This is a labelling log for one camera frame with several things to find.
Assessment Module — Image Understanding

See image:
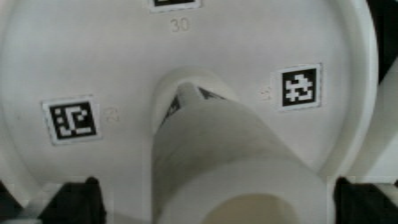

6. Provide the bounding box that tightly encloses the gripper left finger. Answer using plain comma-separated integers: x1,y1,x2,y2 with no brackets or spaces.
11,176,107,224

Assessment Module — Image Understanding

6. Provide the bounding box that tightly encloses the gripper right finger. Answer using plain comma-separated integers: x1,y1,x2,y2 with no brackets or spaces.
332,177,398,224

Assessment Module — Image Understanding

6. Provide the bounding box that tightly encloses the white table leg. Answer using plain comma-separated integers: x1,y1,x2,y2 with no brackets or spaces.
153,83,330,224

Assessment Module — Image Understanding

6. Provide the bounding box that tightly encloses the white round table top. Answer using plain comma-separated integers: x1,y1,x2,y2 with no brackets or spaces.
0,0,377,224

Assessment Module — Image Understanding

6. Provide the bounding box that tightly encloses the white fence frame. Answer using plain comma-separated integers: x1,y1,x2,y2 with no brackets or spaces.
348,59,398,183

